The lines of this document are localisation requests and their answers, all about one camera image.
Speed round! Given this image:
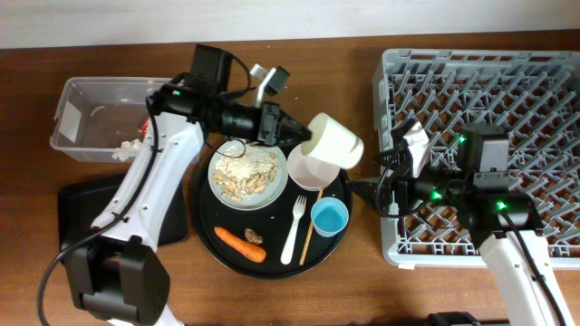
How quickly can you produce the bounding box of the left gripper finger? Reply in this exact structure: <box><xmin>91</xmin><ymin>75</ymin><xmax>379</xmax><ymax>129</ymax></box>
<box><xmin>278</xmin><ymin>109</ymin><xmax>309</xmax><ymax>132</ymax></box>
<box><xmin>281</xmin><ymin>129</ymin><xmax>312</xmax><ymax>146</ymax></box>

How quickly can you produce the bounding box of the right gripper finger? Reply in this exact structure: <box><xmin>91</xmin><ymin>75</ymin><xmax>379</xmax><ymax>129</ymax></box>
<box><xmin>347</xmin><ymin>180</ymin><xmax>377</xmax><ymax>208</ymax></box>
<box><xmin>391</xmin><ymin>118</ymin><xmax>417</xmax><ymax>141</ymax></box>

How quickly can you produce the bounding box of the cream paper cup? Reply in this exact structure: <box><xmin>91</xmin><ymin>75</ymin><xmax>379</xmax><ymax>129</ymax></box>
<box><xmin>301</xmin><ymin>113</ymin><xmax>364</xmax><ymax>169</ymax></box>

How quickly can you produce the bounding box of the pink bowl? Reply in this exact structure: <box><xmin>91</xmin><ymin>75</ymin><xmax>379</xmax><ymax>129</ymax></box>
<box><xmin>287</xmin><ymin>146</ymin><xmax>341</xmax><ymax>191</ymax></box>

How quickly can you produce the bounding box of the blue plastic cup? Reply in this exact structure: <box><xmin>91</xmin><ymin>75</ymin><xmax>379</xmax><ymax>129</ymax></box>
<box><xmin>311</xmin><ymin>197</ymin><xmax>350</xmax><ymax>237</ymax></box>

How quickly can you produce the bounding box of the grey plate with food scraps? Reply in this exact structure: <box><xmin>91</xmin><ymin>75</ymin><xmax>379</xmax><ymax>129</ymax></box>
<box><xmin>208</xmin><ymin>140</ymin><xmax>289</xmax><ymax>211</ymax></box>

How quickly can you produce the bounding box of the round black tray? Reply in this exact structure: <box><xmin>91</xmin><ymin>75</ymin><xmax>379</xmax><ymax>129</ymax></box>
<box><xmin>191</xmin><ymin>140</ymin><xmax>346</xmax><ymax>279</ymax></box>

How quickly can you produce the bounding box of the red snack wrapper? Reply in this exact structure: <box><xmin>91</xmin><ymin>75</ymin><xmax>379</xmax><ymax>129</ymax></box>
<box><xmin>139</xmin><ymin>120</ymin><xmax>149</xmax><ymax>134</ymax></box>

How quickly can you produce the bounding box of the white tissue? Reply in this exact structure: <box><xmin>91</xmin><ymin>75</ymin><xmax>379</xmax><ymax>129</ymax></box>
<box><xmin>112</xmin><ymin>139</ymin><xmax>142</xmax><ymax>162</ymax></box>

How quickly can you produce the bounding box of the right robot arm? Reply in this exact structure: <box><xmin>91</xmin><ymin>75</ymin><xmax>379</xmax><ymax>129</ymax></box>
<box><xmin>347</xmin><ymin>120</ymin><xmax>574</xmax><ymax>325</ymax></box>

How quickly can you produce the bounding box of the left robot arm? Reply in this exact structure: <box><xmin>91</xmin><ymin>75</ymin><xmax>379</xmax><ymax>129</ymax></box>
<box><xmin>51</xmin><ymin>44</ymin><xmax>311</xmax><ymax>325</ymax></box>

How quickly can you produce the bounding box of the grey dishwasher rack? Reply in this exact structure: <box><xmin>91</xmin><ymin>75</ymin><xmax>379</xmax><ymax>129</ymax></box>
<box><xmin>372</xmin><ymin>49</ymin><xmax>579</xmax><ymax>270</ymax></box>

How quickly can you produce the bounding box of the white plastic fork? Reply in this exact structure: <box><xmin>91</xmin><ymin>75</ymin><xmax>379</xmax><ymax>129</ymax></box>
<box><xmin>280</xmin><ymin>196</ymin><xmax>307</xmax><ymax>265</ymax></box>

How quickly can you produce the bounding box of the wooden chopstick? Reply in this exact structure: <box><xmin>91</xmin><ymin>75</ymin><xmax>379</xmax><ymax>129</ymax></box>
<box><xmin>299</xmin><ymin>188</ymin><xmax>324</xmax><ymax>266</ymax></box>

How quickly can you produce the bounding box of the brown food scrap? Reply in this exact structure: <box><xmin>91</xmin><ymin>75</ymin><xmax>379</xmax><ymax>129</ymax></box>
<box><xmin>245</xmin><ymin>228</ymin><xmax>264</xmax><ymax>245</ymax></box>

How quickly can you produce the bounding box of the orange carrot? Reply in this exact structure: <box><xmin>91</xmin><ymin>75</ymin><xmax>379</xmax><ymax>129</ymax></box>
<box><xmin>214</xmin><ymin>226</ymin><xmax>266</xmax><ymax>264</ymax></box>

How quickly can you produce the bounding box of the clear plastic bin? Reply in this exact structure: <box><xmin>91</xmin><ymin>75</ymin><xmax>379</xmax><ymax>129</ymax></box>
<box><xmin>50</xmin><ymin>77</ymin><xmax>169</xmax><ymax>167</ymax></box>

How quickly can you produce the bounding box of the black rectangular tray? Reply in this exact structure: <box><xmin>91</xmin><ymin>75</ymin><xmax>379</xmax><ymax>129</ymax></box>
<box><xmin>58</xmin><ymin>174</ymin><xmax>189</xmax><ymax>249</ymax></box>

